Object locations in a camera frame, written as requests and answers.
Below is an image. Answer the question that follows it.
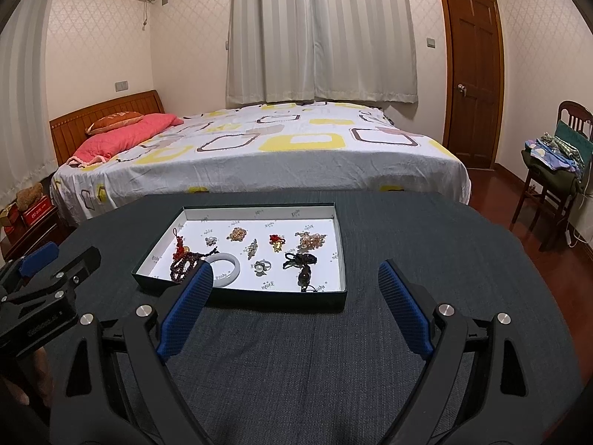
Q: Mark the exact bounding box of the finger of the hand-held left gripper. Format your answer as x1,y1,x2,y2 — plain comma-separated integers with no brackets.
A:
0,242,60,290
25,245,102,298

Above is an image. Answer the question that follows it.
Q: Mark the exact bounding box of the wooden door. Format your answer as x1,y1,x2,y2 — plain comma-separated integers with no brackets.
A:
437,0,506,170

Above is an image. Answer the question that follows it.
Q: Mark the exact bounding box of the wooden nightstand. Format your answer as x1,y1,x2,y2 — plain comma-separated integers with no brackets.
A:
0,208,63,260

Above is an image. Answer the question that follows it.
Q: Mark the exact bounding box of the pink pillow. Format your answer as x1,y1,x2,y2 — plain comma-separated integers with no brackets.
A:
67,112,185,168

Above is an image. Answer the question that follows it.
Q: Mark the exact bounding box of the black cord pendant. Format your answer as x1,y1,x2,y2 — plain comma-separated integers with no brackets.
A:
282,251,320,294

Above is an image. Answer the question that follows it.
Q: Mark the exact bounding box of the white cable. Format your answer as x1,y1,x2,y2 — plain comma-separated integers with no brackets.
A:
566,185,593,247

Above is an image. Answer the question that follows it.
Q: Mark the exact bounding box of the white sheer side curtain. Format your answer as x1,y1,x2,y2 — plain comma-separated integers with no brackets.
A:
0,0,60,205

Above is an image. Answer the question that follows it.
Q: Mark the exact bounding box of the pile of clothes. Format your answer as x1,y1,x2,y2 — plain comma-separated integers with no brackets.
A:
521,132,585,195

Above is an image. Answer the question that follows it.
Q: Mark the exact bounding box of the orange pillow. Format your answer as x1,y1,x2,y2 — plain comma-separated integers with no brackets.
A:
85,111,144,136

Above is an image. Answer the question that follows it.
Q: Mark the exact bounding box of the white window curtain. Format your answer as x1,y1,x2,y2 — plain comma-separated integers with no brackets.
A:
225,0,418,106

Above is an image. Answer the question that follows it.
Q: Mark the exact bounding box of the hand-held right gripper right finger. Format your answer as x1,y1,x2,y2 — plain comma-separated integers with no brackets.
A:
377,260,538,445

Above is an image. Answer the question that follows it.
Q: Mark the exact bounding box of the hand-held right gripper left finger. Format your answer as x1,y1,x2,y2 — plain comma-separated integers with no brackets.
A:
49,262,218,445

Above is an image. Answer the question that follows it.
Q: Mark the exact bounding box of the red gift box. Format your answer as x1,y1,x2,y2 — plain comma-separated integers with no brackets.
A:
19,195,52,228

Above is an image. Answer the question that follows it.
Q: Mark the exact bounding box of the wooden chair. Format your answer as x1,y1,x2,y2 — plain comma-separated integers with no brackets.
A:
512,100,593,251

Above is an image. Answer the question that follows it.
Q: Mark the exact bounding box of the green shallow jewelry box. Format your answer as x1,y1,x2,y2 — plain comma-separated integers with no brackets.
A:
132,202,348,312

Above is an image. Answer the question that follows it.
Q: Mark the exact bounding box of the white jade bangle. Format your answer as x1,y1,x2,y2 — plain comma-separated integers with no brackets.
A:
204,253,241,287

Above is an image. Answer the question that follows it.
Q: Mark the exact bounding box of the dark red bead bracelet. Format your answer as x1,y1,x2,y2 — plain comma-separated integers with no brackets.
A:
169,251,207,283

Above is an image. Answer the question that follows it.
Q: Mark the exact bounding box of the wooden headboard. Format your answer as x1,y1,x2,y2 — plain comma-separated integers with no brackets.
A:
49,89,166,168

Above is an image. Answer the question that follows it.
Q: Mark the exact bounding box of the brown teddy bear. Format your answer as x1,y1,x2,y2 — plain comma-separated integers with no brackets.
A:
16,183,44,207

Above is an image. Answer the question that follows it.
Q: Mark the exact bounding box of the bed with patterned sheet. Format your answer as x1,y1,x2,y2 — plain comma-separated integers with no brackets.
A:
49,99,472,228

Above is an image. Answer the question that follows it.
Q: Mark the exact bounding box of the red knot gold coin charm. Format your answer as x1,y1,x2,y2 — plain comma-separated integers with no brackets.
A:
170,228,192,260

